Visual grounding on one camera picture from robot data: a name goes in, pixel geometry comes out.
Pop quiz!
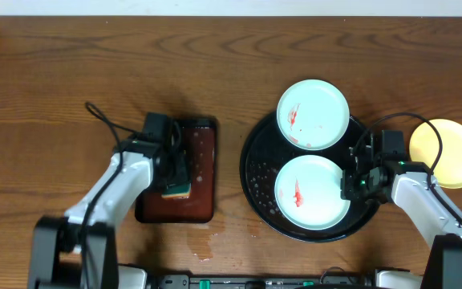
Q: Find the green orange sponge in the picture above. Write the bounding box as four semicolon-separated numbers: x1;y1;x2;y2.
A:
161;182;192;199

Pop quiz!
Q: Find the mint green plate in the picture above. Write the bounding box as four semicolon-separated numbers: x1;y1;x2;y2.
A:
276;79;351;151
274;155;351;230

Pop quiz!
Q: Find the yellow plate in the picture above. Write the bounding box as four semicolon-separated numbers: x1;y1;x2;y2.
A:
409;119;462;189

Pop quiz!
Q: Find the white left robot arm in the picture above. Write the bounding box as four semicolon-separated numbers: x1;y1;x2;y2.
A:
27;137;190;288

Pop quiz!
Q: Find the black rectangular water tray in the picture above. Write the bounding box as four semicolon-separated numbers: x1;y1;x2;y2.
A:
135;118;217;223

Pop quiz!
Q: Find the black round tray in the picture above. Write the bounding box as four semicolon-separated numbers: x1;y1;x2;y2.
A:
240;112;379;242

